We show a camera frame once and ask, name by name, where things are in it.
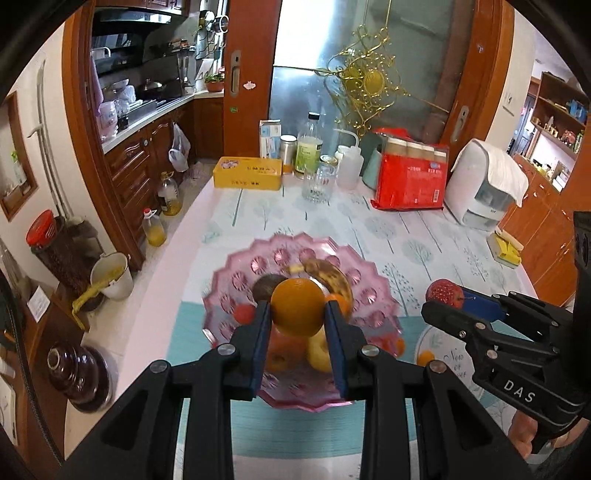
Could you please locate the wooden door panel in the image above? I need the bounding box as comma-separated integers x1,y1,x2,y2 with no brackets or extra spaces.
223,0,283,162

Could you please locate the wooden side cabinet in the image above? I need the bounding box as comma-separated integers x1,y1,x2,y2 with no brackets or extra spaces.
499,154,587,305

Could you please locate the wooden kitchen base cabinet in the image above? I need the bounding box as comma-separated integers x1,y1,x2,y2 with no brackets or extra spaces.
102,99,197,250

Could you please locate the white cloth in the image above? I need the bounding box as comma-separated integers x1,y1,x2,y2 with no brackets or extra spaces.
475,141,529,208

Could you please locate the yellow rubber glove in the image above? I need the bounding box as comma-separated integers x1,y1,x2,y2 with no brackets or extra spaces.
71,279,109,330

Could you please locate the gold wire decoration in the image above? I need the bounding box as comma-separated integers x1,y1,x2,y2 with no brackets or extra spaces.
314,0,451,139

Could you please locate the dark jar with red lid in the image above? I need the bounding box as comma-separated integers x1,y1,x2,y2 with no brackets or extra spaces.
25,210,105,312

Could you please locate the yellow pear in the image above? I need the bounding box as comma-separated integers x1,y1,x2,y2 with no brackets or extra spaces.
305,330,334,374

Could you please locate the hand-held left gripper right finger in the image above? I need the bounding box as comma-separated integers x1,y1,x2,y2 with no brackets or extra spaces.
324,300,527,480

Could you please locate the wooden framed wall niche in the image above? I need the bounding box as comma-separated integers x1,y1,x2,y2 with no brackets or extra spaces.
0,90,38,222

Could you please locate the yellow sponge pack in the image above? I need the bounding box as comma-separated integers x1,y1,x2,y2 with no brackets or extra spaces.
489,229,522,269

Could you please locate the round orange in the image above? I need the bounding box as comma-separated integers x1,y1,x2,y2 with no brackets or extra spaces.
270,277,326,337

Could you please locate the spotted ripe banana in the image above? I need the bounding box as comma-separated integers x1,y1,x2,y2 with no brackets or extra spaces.
284,258,354,312

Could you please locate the frosted glass sliding door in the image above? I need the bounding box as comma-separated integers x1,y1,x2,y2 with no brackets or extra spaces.
272,0,515,153

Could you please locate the dark brown ceramic jar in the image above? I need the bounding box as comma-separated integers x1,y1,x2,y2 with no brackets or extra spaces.
46,345,114,414

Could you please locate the white carton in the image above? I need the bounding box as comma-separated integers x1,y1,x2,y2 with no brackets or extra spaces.
259,120,283,160

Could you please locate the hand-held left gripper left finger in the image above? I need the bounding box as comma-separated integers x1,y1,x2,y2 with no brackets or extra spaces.
58,300,272,480

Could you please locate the small red capped oil bottle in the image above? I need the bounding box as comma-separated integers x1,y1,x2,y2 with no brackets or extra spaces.
143,209,168,247

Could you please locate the countertop blender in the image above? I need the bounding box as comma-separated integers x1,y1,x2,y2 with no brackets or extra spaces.
175,48,195,95

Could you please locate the white countertop appliance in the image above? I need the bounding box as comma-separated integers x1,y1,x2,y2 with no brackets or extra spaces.
444,138,518,232

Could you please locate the person's right hand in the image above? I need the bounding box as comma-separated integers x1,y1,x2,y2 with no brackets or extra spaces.
508,410,543,461

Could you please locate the kitchen range hood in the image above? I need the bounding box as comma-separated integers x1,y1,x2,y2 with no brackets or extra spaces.
92,7,185,35

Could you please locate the pale green jug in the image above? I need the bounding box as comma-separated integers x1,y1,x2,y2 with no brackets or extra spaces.
360,131,386,190

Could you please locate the wooden display shelf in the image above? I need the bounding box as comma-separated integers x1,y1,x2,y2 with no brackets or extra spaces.
529,71,591,162

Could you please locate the pink glass fruit bowl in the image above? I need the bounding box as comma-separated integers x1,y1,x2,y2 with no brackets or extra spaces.
202,232,403,411

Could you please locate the tree print tablecloth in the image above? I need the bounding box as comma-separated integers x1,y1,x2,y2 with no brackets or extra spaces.
65,182,541,480

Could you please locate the white squeeze bottle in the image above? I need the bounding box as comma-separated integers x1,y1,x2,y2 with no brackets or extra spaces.
333,128,365,192

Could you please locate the white bucket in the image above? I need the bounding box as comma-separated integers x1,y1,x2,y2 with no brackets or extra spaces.
90,252,134,301

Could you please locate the clear drinking glass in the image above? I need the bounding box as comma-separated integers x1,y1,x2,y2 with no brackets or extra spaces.
302,165,337,204

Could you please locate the dark avocado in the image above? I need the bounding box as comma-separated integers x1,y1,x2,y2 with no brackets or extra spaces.
252,274,287,303

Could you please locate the yellow rectangular box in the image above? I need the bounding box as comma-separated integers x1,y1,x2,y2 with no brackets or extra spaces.
213,156,283,191

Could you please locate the large cooking oil bottle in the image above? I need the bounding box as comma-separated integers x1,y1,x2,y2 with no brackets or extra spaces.
158,172,183,217

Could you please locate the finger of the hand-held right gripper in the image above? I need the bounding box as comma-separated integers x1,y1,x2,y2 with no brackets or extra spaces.
421,300,573,370
462,288,573,340

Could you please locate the green label glass bottle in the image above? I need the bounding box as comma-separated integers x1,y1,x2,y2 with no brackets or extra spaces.
294,112,324,180

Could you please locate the teal striped placemat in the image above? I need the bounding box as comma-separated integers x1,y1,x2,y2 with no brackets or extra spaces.
164,300,518,462

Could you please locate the red yellow apple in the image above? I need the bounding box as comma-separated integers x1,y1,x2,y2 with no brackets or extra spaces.
426,279,465,308

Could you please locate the red snack package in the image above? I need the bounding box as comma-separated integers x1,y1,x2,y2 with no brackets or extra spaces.
372,152,450,212

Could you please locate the hanging white plastic bag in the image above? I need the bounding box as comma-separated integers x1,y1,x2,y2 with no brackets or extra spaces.
168,122,191,172

